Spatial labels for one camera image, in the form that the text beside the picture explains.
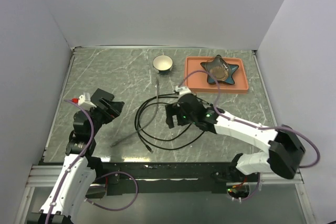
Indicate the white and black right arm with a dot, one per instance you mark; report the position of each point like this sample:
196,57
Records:
281,151

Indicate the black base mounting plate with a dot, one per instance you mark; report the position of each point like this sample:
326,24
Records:
175,177

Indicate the salmon pink tray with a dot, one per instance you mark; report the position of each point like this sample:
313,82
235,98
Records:
198,81

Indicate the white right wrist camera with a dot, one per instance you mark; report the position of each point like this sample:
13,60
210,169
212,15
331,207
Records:
181,91

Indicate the black network switch box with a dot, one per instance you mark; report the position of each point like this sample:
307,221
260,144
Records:
103,95

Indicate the clear glass bowl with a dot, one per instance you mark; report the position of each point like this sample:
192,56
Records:
218,68

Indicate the aluminium frame rail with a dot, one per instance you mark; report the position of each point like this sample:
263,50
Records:
47,175

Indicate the small white teal bowl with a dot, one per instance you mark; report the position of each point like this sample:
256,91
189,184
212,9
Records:
162,64

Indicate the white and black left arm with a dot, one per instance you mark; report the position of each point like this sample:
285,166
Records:
80,168

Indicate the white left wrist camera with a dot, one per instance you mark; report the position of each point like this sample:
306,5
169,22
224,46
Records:
85,99

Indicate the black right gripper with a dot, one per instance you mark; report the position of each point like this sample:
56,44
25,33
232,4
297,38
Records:
172,109

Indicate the dark blue star dish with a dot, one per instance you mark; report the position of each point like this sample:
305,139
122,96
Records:
229,81

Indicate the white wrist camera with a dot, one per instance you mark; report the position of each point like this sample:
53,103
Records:
181,91
85,99

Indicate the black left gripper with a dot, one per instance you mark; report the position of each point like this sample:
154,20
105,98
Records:
114,109

